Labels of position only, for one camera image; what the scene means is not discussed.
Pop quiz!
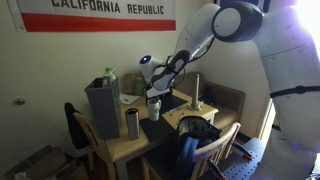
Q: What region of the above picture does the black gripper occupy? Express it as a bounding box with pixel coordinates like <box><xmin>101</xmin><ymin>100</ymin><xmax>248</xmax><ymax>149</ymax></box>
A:
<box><xmin>145</xmin><ymin>85</ymin><xmax>167</xmax><ymax>103</ymax></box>

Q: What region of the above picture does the white mug with green logo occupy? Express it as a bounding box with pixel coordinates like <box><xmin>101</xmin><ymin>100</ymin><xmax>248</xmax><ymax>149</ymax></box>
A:
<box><xmin>146</xmin><ymin>98</ymin><xmax>162</xmax><ymax>122</ymax></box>

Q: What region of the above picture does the black mat beside pens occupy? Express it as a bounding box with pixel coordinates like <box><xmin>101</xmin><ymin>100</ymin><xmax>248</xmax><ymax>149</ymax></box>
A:
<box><xmin>159</xmin><ymin>94</ymin><xmax>189</xmax><ymax>115</ymax></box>

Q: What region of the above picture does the white paper sheet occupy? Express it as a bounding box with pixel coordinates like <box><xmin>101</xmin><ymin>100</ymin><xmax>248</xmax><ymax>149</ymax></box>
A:
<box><xmin>119</xmin><ymin>92</ymin><xmax>142</xmax><ymax>106</ymax></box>

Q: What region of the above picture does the brown paper bag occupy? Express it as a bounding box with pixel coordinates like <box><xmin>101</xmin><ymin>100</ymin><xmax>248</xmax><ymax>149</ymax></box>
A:
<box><xmin>123</xmin><ymin>72</ymin><xmax>146</xmax><ymax>95</ymax></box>

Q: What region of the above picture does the black ballpoint pen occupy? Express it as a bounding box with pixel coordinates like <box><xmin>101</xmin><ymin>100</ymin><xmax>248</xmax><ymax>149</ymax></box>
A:
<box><xmin>169</xmin><ymin>108</ymin><xmax>183</xmax><ymax>117</ymax></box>

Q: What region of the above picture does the black mat beside tumbler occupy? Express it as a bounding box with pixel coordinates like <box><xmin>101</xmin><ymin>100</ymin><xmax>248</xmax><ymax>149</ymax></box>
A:
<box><xmin>139</xmin><ymin>116</ymin><xmax>176</xmax><ymax>143</ymax></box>

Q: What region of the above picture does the steel tumbler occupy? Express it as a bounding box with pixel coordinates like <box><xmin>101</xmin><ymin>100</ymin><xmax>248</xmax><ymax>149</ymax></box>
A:
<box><xmin>124</xmin><ymin>107</ymin><xmax>141</xmax><ymax>141</ymax></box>

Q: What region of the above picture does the paper towel holder with tube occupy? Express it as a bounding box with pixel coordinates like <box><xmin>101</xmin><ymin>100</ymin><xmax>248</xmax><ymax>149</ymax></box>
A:
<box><xmin>187</xmin><ymin>73</ymin><xmax>204</xmax><ymax>112</ymax></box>

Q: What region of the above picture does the clear bottle with green cap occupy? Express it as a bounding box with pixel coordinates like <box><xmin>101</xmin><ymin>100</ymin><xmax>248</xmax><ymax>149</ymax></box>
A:
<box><xmin>102</xmin><ymin>67</ymin><xmax>118</xmax><ymax>88</ymax></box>

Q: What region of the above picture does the grey plastic bin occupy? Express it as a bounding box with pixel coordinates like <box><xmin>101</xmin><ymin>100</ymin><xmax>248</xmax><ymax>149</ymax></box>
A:
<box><xmin>83</xmin><ymin>77</ymin><xmax>122</xmax><ymax>140</ymax></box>

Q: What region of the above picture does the black bag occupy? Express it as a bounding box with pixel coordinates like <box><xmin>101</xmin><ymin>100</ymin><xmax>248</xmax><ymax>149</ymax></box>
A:
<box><xmin>199</xmin><ymin>88</ymin><xmax>218</xmax><ymax>106</ymax></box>

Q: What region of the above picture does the black and grey backpack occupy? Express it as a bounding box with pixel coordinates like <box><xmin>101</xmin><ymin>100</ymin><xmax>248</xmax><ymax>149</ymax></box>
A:
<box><xmin>168</xmin><ymin>114</ymin><xmax>224</xmax><ymax>180</ymax></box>

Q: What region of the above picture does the wooden chair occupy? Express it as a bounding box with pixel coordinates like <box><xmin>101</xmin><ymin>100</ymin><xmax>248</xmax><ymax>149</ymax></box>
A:
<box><xmin>139</xmin><ymin>121</ymin><xmax>242</xmax><ymax>180</ymax></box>
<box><xmin>72</xmin><ymin>111</ymin><xmax>116</xmax><ymax>180</ymax></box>

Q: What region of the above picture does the black jacket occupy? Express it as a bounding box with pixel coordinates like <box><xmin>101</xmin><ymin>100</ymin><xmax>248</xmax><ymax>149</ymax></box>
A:
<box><xmin>63</xmin><ymin>102</ymin><xmax>90</xmax><ymax>150</ymax></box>

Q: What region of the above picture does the California Republic flag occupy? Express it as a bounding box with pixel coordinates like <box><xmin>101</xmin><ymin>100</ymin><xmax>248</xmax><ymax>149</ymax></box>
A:
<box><xmin>6</xmin><ymin>0</ymin><xmax>178</xmax><ymax>33</ymax></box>

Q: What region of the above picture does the brown cardboard box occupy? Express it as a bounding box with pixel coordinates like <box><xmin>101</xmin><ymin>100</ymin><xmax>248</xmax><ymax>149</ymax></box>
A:
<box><xmin>46</xmin><ymin>158</ymin><xmax>89</xmax><ymax>180</ymax></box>
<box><xmin>3</xmin><ymin>144</ymin><xmax>68</xmax><ymax>180</ymax></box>

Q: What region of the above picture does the blue perforated platform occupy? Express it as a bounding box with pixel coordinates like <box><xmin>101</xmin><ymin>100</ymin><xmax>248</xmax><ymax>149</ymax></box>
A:
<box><xmin>221</xmin><ymin>137</ymin><xmax>268</xmax><ymax>180</ymax></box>

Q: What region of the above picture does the white crumpled paper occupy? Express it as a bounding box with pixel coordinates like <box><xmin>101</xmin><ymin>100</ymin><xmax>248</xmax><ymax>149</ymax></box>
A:
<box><xmin>13</xmin><ymin>171</ymin><xmax>32</xmax><ymax>180</ymax></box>

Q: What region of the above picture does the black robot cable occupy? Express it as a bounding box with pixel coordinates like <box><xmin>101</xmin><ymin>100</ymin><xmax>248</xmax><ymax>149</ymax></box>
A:
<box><xmin>165</xmin><ymin>34</ymin><xmax>217</xmax><ymax>73</ymax></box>

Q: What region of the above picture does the red handled clamp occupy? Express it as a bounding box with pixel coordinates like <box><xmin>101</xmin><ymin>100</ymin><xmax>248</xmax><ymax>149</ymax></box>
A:
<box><xmin>230</xmin><ymin>140</ymin><xmax>253</xmax><ymax>161</ymax></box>
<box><xmin>206</xmin><ymin>158</ymin><xmax>229</xmax><ymax>180</ymax></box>

